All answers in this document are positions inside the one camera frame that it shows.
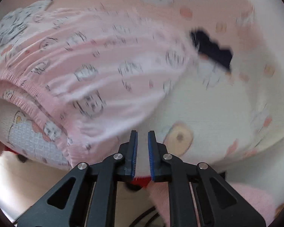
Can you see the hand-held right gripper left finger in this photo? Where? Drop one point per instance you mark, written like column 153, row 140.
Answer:
column 133, row 156

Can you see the pink cartoon printed sofa blanket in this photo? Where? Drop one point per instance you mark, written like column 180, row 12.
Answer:
column 215, row 113

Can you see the grey patterned cloth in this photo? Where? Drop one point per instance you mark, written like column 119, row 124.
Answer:
column 11, row 23

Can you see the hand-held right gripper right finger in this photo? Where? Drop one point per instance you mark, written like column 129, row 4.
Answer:
column 151, row 156

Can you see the pink cartoon print pants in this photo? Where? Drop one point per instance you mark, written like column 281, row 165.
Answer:
column 97, row 63

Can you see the pink fuzzy robe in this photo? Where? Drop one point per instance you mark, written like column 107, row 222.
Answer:
column 250, row 198

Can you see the dark navy folded cloth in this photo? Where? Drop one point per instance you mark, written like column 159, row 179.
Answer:
column 213, row 49

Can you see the red black object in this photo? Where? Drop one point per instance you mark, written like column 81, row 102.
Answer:
column 140, row 182

